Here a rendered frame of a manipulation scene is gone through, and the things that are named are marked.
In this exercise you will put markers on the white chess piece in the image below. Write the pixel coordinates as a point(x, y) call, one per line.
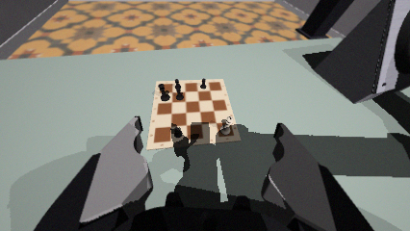
point(225, 130)

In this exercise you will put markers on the chessboard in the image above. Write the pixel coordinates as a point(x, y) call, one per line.
point(199, 115)

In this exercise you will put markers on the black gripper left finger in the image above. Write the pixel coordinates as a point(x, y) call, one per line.
point(109, 189)

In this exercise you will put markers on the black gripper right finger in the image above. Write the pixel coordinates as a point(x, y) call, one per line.
point(303, 195)

